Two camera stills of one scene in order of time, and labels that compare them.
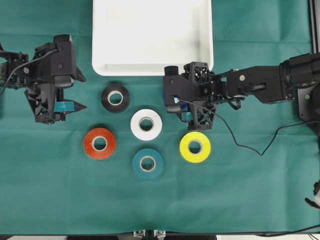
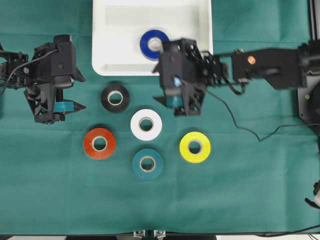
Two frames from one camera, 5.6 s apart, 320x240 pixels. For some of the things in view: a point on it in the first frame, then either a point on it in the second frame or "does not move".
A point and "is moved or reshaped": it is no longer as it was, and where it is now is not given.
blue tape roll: x=163 y=96 is moved or reshaped
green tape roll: x=147 y=164 does not move
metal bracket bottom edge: x=150 y=234 does not move
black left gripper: x=41 y=97 does not move
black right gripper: x=215 y=88 → x=213 y=72
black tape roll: x=111 y=89 does not move
